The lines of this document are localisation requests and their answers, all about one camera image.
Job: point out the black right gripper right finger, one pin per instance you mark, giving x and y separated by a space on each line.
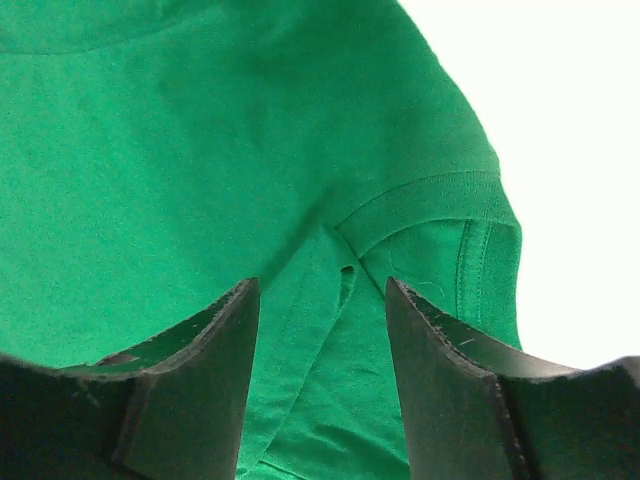
476 408

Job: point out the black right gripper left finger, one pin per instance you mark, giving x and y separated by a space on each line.
171 407

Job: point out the green t shirt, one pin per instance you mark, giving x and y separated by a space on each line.
154 153

